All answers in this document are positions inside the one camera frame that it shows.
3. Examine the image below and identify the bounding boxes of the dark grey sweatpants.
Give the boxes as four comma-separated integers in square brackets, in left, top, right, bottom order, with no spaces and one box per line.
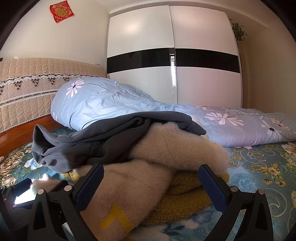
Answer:
[32,111,206,174]

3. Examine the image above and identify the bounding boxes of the teal floral bed blanket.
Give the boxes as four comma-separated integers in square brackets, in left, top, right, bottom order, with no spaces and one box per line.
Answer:
[1,143,295,240]

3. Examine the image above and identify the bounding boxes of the beige fluffy sweater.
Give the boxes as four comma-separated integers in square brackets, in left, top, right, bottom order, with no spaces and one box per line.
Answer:
[32,121,230,241]

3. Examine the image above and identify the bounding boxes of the light blue floral duvet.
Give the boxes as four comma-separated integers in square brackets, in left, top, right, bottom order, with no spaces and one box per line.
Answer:
[51,76,295,147]

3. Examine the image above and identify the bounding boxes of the beige quilted headboard cover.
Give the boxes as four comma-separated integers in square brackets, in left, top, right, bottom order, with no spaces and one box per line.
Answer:
[1,58,106,133]

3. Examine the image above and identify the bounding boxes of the white black sliding wardrobe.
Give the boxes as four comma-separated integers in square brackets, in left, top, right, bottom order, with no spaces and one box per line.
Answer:
[107,6,242,108]

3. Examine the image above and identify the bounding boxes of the green hanging plant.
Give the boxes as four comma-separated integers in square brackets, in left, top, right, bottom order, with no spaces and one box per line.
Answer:
[231,23,248,42]

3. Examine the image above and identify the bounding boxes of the wooden bed frame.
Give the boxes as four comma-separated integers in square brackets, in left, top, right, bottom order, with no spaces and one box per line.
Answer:
[0,114,62,156]

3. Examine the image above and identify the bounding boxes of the red fu wall decoration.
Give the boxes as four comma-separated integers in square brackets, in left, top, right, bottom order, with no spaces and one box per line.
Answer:
[49,1,74,23]

